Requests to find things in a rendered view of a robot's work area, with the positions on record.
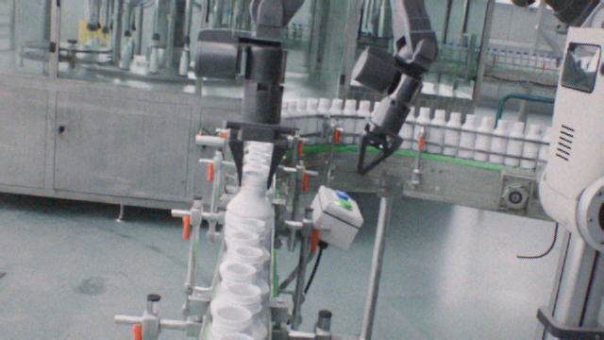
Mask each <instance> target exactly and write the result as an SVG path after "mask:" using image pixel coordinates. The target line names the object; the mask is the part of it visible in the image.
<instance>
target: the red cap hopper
mask: <svg viewBox="0 0 604 340"><path fill-rule="evenodd" d="M547 6H548V5H546V4H545V1H544V0H539V6H538V10H537V15H536V22H535V27H534V31H533V37H532V43H531V48H530V53H529V58H531V53H532V55H536V59H538V58H539V52H540V47H541V42H542V38H544V39H545V41H546V42H547V43H548V45H549V46H550V47H551V49H552V50H553V52H554V53H555V52H556V51H558V52H559V53H561V52H563V51H562V48H561V47H560V46H559V45H558V44H557V43H556V42H555V40H554V39H553V38H552V36H551V34H550V33H549V31H548V30H553V31H555V30H554V27H555V25H545V17H546V12H547ZM532 90H533V86H528V88H527V89H524V91H523V94H532ZM529 106H530V101H526V99H522V102H521V107H520V111H519V118H518V122H520V123H524V127H523V133H524V132H525V126H526V122H527V116H529V112H528V111H529Z"/></svg>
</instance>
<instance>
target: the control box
mask: <svg viewBox="0 0 604 340"><path fill-rule="evenodd" d="M339 199H342V198H340V197H339V196H338V195H336V194H335V191H333V190H331V189H328V187H324V186H321V188H320V190H319V193H318V194H317V195H316V198H315V199H314V201H313V203H311V205H310V207H311V208H314V212H313V222H314V224H316V225H327V226H331V231H322V230H320V232H319V235H318V236H317V243H316V250H315V252H310V253H309V254H308V261H307V265H308V264H309V263H310V262H311V261H313V258H314V257H315V256H316V255H317V252H318V249H319V252H318V256H317V259H316V263H315V266H314V268H313V271H311V275H310V278H309V281H308V283H307V285H306V288H305V290H304V293H305V295H306V294H307V292H308V290H309V288H310V284H311V281H313V279H314V276H315V273H316V270H317V267H318V264H319V262H320V258H321V254H322V250H323V249H325V250H327V246H328V244H331V245H333V246H335V247H336V248H339V249H341V250H343V251H347V250H348V249H349V246H351V244H352V242H353V240H354V238H355V237H356V235H357V232H358V230H359V227H360V226H361V224H362V223H363V219H361V215H360V212H359V210H358V206H357V204H356V202H355V201H354V200H353V199H349V198H348V200H345V199H344V200H345V201H347V202H349V203H351V204H352V208H347V207H346V206H344V205H342V204H340V203H339V202H338V200H339ZM319 247H320V248H319ZM296 275H297V267H296V268H295V269H294V270H293V271H292V272H291V273H290V275H289V277H288V278H287V279H285V280H284V281H283V282H282V283H281V284H280V285H279V286H278V287H279V289H280V290H285V289H287V287H288V286H289V285H290V283H291V282H292V281H293V280H294V279H295V278H296Z"/></svg>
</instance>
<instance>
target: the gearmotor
mask: <svg viewBox="0 0 604 340"><path fill-rule="evenodd" d="M546 167H547V165H546V164H541V165H537V167H536V170H535V174H533V172H528V170H521V169H515V168H510V167H507V168H503V169H502V172H501V177H500V184H499V191H498V196H497V202H496V204H497V208H496V209H497V210H498V211H499V213H504V212H510V213H515V214H521V215H525V216H529V212H530V207H531V202H532V197H535V199H540V194H539V184H540V179H541V176H542V174H543V172H544V169H545V168H546ZM558 226H559V223H558V222H557V221H556V228H555V236H554V241H553V243H552V246H551V247H550V248H549V250H548V251H547V252H545V253H544V254H542V255H538V256H521V255H517V258H519V259H528V258H540V257H543V256H545V255H546V254H547V253H548V252H549V251H550V250H552V249H553V247H554V245H555V243H556V240H557V233H558Z"/></svg>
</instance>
